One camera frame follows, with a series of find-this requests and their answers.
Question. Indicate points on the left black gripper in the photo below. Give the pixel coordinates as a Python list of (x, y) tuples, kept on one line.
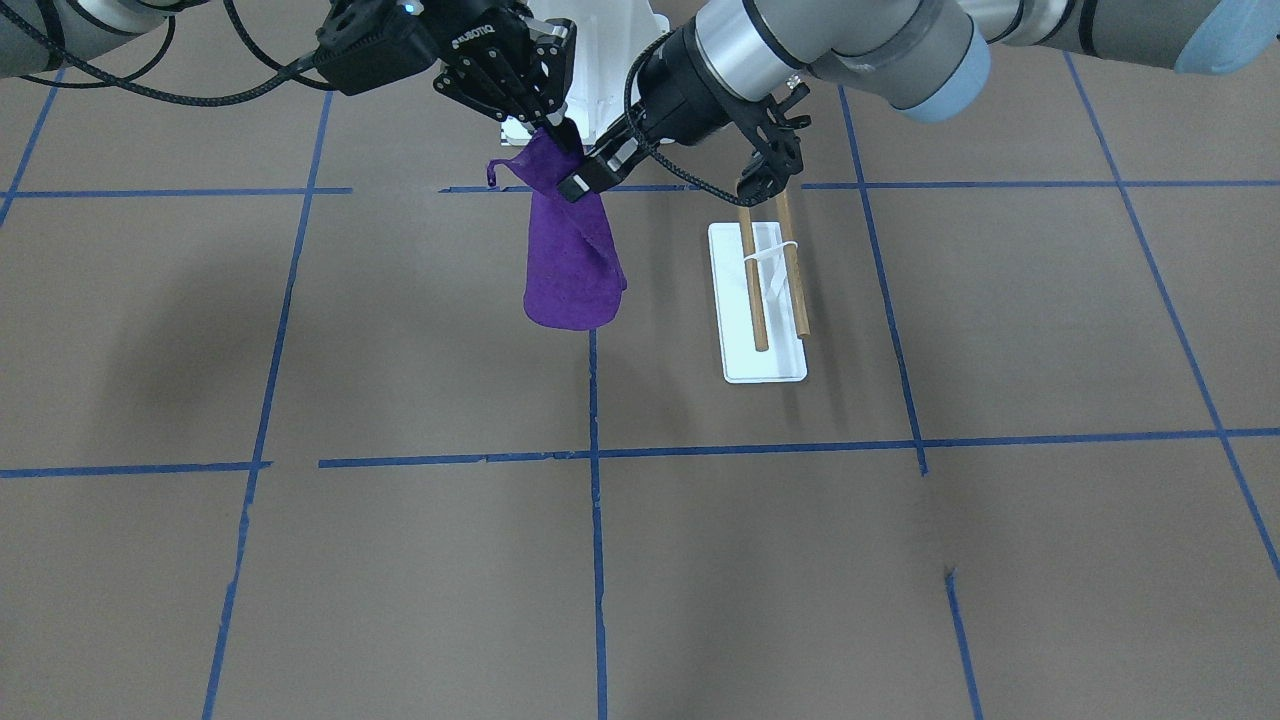
[(676, 72)]

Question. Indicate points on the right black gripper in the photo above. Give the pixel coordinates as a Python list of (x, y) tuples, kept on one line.
[(478, 42)]

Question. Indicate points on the purple towel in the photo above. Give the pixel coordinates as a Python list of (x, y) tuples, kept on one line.
[(574, 276)]

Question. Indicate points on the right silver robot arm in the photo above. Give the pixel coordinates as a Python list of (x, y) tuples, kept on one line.
[(40, 37)]

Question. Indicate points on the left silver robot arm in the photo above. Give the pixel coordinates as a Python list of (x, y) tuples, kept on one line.
[(930, 59)]

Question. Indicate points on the taller wooden rack rod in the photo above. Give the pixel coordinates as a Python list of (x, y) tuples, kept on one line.
[(794, 272)]

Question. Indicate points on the shorter wooden rack rod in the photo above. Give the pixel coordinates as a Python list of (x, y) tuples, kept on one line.
[(753, 287)]

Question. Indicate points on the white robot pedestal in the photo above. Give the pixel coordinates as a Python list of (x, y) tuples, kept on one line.
[(611, 35)]

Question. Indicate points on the white rack centre bracket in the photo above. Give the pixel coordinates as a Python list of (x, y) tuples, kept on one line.
[(772, 265)]

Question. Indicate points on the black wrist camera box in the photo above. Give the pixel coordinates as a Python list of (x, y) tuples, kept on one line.
[(362, 45)]

